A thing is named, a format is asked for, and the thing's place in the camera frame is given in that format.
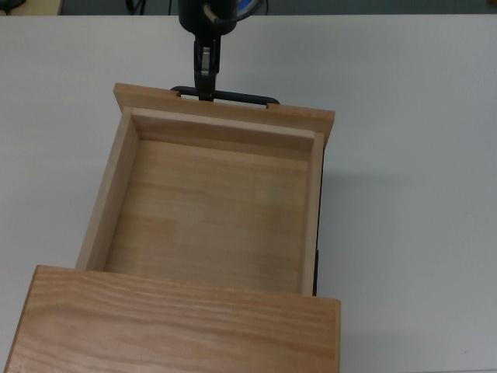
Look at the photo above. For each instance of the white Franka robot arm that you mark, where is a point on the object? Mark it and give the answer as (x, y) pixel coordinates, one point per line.
(245, 5)

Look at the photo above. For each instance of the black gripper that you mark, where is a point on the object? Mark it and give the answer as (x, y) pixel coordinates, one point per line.
(194, 15)

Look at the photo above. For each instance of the brown wooden desk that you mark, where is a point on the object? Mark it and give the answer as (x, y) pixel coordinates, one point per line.
(31, 7)

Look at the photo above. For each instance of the wooden cabinet case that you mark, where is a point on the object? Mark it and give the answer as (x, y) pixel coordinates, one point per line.
(174, 330)

